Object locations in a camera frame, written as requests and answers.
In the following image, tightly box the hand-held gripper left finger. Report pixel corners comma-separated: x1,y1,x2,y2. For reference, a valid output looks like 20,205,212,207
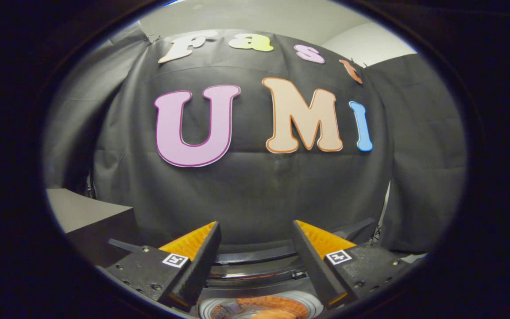
104,221,222,311

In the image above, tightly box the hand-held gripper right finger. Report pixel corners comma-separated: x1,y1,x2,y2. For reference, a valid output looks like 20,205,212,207
291,219,416,309

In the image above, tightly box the orange cloth garment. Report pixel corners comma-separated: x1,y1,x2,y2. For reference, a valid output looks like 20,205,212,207
211,296,309,319

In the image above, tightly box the black backdrop cloth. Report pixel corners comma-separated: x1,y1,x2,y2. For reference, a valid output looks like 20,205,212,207
42,22,467,254

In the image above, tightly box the white cabinet with black top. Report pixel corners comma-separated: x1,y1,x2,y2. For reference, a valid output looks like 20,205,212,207
46,188,141,268

